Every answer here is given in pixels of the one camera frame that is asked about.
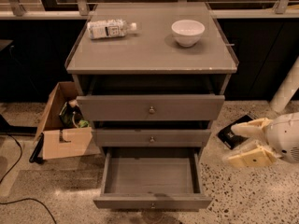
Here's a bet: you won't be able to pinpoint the white cylindrical post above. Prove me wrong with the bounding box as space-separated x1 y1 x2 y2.
270 57 299 112

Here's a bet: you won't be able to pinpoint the grey middle drawer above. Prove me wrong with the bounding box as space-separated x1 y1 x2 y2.
93 129 211 147

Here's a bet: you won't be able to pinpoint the green items in box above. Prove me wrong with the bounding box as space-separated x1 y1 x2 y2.
59 99 90 128

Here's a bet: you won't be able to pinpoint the black cable on floor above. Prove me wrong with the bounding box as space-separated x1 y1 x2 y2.
0 133 58 224

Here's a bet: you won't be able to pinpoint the grey bottom drawer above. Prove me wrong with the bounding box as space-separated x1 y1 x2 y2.
94 147 211 210

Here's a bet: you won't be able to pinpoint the black flat device on floor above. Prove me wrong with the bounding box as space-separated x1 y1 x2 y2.
218 115 252 149

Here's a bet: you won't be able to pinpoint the plastic water bottle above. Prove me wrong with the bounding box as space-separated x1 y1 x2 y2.
87 19 137 39

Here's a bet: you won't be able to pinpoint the grey wooden drawer cabinet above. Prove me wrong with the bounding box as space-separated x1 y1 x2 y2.
64 2 240 156

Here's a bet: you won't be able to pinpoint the white ceramic bowl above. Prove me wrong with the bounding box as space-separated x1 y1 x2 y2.
171 20 206 47

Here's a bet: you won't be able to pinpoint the grey top drawer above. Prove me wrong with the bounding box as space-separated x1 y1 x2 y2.
77 94 224 121

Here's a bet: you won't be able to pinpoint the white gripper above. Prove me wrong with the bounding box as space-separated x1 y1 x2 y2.
222 112 299 168

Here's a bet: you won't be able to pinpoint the grey drawer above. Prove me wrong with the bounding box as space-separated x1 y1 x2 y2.
93 129 211 147
94 147 211 210
77 94 224 121

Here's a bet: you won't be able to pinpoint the black tool beside box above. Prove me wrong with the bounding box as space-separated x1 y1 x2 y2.
29 133 44 164

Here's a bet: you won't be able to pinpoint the brown cardboard box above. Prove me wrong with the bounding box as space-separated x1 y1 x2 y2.
34 81 100 160

